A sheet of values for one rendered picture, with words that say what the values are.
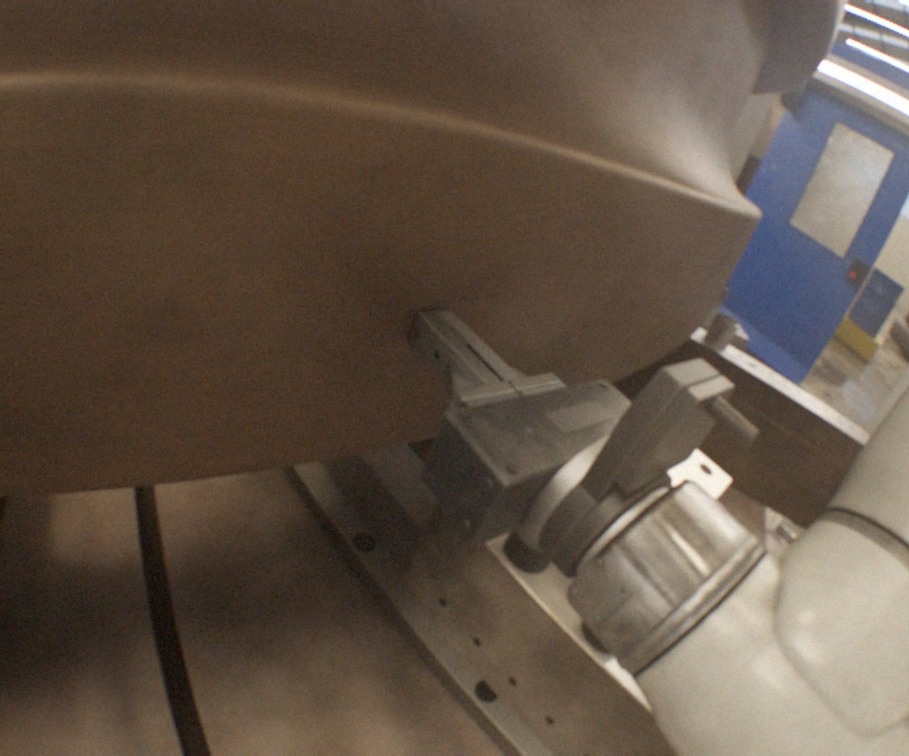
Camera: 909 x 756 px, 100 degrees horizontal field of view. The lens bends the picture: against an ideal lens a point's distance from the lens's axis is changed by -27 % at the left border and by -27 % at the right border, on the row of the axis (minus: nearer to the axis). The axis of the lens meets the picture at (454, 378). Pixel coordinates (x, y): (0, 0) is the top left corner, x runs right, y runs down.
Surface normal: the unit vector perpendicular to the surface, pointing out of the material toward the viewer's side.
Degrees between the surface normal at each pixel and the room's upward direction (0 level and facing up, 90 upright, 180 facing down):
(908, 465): 63
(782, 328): 90
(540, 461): 0
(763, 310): 90
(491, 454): 0
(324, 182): 90
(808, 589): 40
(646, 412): 67
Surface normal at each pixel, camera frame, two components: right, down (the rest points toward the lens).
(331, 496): 0.30, -0.79
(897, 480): -0.78, -0.58
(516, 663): -0.72, 0.18
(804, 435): -0.42, 0.40
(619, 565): -0.60, -0.20
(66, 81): 0.55, 0.07
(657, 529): -0.25, -0.54
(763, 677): -0.47, -0.43
